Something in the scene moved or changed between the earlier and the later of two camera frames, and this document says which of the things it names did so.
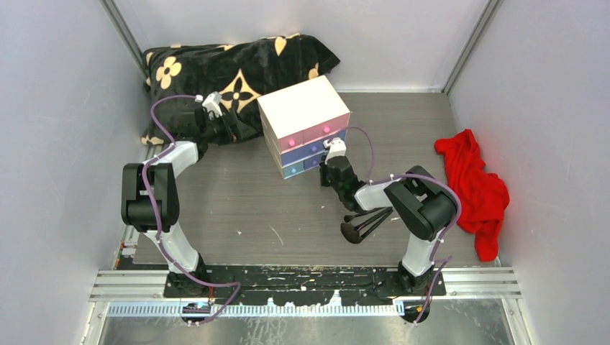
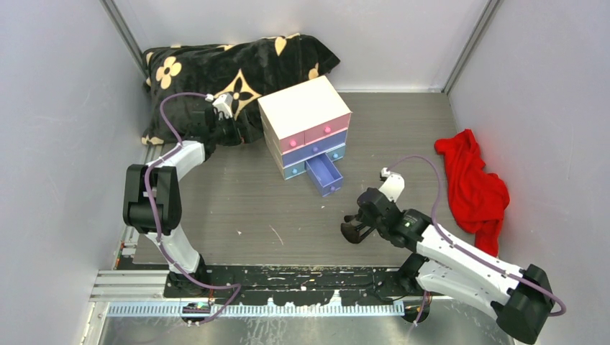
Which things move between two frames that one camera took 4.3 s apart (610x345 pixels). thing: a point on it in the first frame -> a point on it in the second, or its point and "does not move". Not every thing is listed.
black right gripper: x=323 y=169 -> x=362 y=212
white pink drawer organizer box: x=298 y=120 does not move
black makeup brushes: x=353 y=235 does not move
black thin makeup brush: x=347 y=218 does not move
